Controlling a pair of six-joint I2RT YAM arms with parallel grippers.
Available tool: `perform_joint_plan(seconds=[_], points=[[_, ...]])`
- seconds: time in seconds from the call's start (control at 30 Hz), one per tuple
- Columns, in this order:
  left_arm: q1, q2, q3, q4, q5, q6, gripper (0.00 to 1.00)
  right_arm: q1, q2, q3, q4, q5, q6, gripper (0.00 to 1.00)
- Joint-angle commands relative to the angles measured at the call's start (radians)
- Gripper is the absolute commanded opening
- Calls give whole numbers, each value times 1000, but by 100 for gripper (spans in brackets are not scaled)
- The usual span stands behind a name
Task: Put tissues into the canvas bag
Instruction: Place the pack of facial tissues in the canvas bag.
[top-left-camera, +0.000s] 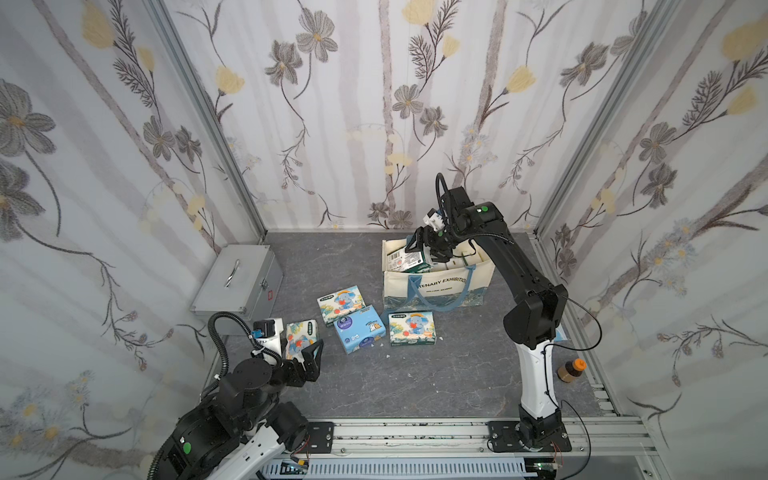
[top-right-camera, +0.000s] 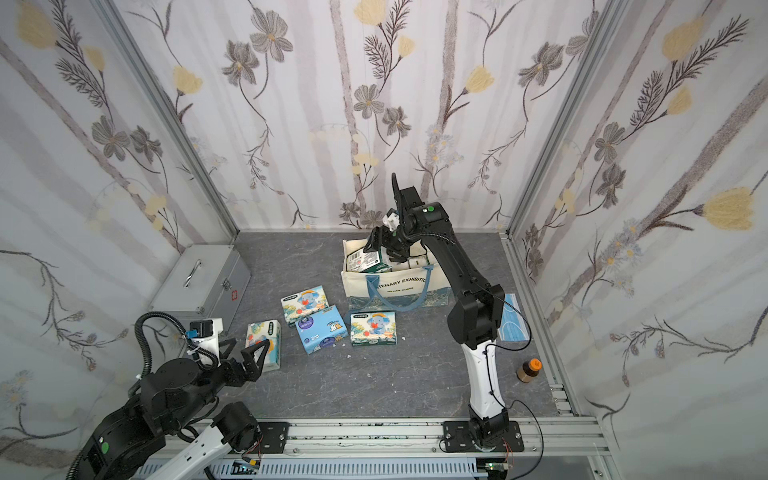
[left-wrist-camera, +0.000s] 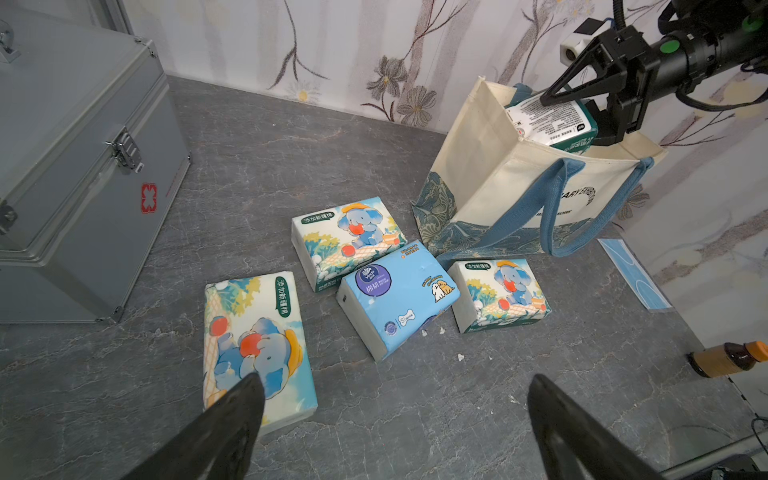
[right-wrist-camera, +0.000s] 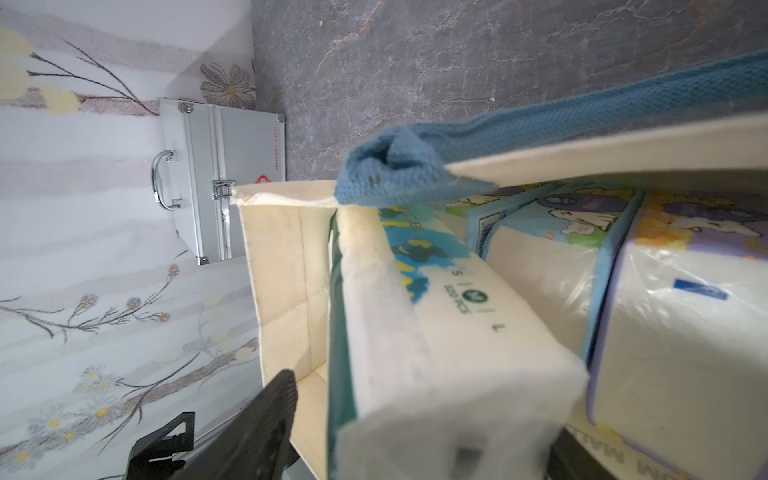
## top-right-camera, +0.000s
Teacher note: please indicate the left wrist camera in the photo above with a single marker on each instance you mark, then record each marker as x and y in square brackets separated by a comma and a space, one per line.
[204, 335]

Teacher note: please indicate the cream canvas tote bag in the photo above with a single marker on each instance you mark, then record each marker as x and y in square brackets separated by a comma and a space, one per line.
[418, 283]

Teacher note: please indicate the blue tissue pack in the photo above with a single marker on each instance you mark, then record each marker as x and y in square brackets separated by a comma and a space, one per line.
[322, 329]

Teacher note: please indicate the white slotted cable duct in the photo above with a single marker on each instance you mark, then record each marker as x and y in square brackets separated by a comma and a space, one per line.
[373, 468]

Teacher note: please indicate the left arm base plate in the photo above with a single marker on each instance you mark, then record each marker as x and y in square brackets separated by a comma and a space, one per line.
[272, 438]

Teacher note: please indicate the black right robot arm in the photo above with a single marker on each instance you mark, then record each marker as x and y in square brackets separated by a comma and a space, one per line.
[477, 313]

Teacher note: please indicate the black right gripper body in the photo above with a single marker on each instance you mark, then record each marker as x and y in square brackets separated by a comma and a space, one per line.
[383, 239]

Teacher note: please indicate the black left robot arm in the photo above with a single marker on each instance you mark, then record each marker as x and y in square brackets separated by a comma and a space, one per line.
[167, 400]

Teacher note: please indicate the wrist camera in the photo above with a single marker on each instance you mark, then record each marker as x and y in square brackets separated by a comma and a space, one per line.
[391, 221]
[204, 335]

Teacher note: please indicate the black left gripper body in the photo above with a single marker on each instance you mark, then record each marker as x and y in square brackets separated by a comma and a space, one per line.
[238, 366]

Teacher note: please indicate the green barcode tissue pack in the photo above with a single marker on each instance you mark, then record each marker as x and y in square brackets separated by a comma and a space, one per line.
[362, 261]

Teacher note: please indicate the aluminium mounting rail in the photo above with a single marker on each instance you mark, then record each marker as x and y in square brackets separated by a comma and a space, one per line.
[421, 437]

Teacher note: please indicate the grey metal box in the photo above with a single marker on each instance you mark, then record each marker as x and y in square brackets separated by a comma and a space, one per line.
[208, 281]

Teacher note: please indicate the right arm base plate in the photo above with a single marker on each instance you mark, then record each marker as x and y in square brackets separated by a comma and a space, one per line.
[461, 436]

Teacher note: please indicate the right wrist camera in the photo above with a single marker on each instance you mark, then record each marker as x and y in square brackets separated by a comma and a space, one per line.
[391, 221]

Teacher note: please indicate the blue face mask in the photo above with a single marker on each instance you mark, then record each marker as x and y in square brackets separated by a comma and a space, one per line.
[513, 327]

